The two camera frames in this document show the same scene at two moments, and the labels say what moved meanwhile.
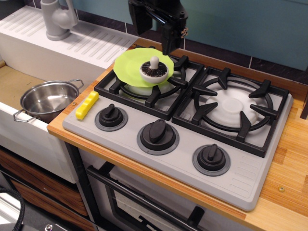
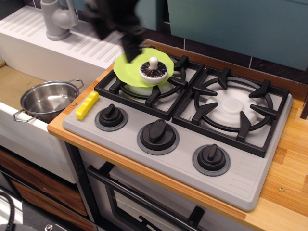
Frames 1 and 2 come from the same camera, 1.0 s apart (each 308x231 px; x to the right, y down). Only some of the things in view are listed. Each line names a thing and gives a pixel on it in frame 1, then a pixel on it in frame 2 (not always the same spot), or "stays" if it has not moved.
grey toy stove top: (215, 167) stays
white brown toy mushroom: (154, 71) stays
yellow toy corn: (81, 111) stays
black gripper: (172, 12) -> (120, 14)
